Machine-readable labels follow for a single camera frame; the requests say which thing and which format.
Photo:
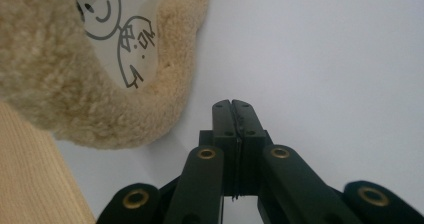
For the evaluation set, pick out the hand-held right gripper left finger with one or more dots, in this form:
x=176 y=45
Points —
x=203 y=184

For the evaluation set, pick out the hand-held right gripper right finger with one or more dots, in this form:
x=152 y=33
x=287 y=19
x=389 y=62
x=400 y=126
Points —
x=286 y=184

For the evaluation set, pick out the beige plush pad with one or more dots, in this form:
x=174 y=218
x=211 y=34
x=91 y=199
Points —
x=50 y=67

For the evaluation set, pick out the wooden board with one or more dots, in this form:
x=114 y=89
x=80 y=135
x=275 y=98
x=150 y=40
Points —
x=33 y=177

